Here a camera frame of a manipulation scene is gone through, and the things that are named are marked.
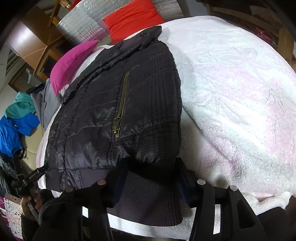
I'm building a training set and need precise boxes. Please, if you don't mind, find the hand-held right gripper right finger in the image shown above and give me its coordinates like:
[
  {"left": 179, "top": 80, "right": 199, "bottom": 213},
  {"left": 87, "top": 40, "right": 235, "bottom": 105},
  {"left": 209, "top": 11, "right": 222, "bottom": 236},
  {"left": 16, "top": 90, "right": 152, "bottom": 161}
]
[{"left": 176, "top": 159, "right": 269, "bottom": 241}]

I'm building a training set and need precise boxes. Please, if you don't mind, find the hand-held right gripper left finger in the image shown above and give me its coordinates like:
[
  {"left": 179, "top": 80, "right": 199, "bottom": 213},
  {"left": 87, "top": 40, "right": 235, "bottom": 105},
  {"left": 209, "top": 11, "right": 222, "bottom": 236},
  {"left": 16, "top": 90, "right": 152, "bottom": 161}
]
[{"left": 32, "top": 173, "right": 127, "bottom": 241}]

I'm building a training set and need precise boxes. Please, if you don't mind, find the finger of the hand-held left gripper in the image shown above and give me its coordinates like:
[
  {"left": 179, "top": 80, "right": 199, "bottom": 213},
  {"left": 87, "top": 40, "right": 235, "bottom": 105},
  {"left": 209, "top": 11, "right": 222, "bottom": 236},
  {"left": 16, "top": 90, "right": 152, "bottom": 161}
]
[{"left": 29, "top": 162, "right": 50, "bottom": 181}]

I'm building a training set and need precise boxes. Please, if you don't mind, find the black puffer jacket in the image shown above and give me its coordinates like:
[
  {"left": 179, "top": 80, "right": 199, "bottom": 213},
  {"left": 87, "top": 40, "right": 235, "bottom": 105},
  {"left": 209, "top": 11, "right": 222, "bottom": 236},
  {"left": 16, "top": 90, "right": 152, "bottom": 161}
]
[{"left": 44, "top": 25, "right": 183, "bottom": 226}]

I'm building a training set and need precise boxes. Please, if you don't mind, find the person's left hand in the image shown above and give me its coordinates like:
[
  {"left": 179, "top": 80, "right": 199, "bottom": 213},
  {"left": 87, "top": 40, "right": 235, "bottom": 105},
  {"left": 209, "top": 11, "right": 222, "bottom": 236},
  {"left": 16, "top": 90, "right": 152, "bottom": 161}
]
[{"left": 21, "top": 189, "right": 43, "bottom": 218}]

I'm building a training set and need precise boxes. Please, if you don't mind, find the patterned white bag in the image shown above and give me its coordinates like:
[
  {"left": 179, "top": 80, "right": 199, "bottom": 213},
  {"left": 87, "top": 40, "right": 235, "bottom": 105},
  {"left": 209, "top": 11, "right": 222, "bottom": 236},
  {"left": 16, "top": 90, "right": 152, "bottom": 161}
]
[{"left": 5, "top": 193, "right": 23, "bottom": 237}]

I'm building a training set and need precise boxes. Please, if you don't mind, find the blue jacket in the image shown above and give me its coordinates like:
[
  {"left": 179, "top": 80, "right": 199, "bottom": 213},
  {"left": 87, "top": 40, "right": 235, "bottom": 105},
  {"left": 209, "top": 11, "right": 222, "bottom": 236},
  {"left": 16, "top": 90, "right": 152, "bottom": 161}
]
[{"left": 0, "top": 112, "right": 40, "bottom": 158}]

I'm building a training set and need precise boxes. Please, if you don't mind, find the grey garment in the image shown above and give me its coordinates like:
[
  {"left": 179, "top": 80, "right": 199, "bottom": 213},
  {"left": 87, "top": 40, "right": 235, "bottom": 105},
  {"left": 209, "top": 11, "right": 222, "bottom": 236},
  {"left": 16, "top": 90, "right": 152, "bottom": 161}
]
[{"left": 31, "top": 79, "right": 62, "bottom": 129}]

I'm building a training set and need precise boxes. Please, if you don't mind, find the teal jacket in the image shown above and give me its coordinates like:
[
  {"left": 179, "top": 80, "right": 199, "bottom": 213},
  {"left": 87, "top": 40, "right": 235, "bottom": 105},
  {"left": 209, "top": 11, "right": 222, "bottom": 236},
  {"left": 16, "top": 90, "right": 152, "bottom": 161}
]
[{"left": 5, "top": 91, "right": 36, "bottom": 118}]

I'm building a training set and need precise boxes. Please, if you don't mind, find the slatted wooden door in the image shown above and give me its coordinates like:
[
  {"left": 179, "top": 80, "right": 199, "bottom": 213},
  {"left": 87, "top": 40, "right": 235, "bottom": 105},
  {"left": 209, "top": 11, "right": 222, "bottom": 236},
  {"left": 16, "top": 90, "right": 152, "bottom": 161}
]
[{"left": 9, "top": 67, "right": 33, "bottom": 93}]

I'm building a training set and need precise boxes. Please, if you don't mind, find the white fleece blanket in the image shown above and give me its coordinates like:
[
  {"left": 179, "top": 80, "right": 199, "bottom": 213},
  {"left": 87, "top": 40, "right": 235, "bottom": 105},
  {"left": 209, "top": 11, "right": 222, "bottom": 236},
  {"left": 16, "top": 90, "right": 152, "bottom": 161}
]
[{"left": 36, "top": 16, "right": 296, "bottom": 239}]

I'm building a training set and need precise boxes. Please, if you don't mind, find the pink pillow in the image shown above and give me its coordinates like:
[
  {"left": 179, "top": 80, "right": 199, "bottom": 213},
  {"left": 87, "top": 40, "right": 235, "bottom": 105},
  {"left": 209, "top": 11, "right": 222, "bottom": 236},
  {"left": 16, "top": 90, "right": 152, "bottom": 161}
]
[{"left": 50, "top": 40, "right": 100, "bottom": 95}]

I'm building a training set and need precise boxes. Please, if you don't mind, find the wooden cabinet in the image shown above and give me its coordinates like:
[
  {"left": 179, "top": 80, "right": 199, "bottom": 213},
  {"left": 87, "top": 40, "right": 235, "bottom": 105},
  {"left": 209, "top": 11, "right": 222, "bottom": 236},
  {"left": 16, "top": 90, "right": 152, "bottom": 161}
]
[{"left": 6, "top": 0, "right": 77, "bottom": 81}]

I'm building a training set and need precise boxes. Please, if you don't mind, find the silver foil insulation mat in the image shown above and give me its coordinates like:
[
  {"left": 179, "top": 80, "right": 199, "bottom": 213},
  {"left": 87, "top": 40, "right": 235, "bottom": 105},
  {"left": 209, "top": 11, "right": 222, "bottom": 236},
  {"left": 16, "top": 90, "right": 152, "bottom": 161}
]
[{"left": 57, "top": 0, "right": 183, "bottom": 45}]

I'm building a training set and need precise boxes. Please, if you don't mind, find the red pillow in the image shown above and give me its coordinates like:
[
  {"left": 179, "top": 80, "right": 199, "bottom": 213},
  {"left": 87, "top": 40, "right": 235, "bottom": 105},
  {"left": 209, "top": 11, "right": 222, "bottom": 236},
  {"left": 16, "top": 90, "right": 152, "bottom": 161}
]
[{"left": 103, "top": 0, "right": 164, "bottom": 43}]

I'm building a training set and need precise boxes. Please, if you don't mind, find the wooden shelf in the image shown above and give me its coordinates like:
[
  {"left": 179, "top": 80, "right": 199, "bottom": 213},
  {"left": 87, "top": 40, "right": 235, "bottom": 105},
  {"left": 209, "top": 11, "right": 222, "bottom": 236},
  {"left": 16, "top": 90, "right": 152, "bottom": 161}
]
[{"left": 206, "top": 0, "right": 296, "bottom": 77}]

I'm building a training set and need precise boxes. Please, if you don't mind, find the black braided cable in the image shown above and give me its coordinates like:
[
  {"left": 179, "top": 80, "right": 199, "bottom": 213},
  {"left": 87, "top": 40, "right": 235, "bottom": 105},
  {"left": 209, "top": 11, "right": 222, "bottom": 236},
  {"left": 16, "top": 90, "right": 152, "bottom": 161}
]
[{"left": 38, "top": 199, "right": 60, "bottom": 225}]

